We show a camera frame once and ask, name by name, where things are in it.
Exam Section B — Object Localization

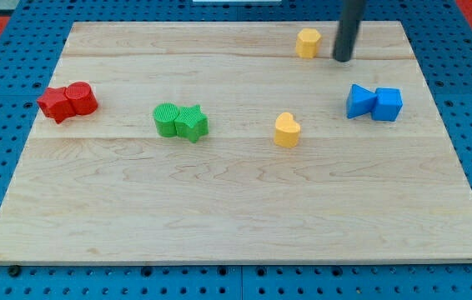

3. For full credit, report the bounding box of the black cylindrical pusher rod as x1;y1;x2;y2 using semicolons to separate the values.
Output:
332;0;366;63

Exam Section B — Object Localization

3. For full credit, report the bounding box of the yellow hexagon block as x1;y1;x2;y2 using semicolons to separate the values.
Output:
295;27;322;58

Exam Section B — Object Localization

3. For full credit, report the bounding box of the green circle block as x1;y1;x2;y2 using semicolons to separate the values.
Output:
153;102;179;138

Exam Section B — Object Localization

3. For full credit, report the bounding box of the red circle block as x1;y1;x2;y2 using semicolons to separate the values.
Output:
65;82;98;115

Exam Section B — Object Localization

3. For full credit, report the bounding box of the blue triangle block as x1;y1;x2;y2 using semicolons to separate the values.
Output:
346;84;377;118

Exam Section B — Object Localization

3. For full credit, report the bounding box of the blue cube block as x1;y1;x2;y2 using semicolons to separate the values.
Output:
371;87;403;122

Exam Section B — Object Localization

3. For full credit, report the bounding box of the yellow heart block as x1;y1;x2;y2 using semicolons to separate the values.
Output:
274;112;301;148

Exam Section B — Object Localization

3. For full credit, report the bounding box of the wooden board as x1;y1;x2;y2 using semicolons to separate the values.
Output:
0;21;472;266

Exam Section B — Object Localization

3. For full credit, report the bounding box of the green star block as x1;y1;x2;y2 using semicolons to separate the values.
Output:
174;105;208;143

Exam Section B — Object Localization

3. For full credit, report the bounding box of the red star block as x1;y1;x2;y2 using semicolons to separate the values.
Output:
37;87;76;124

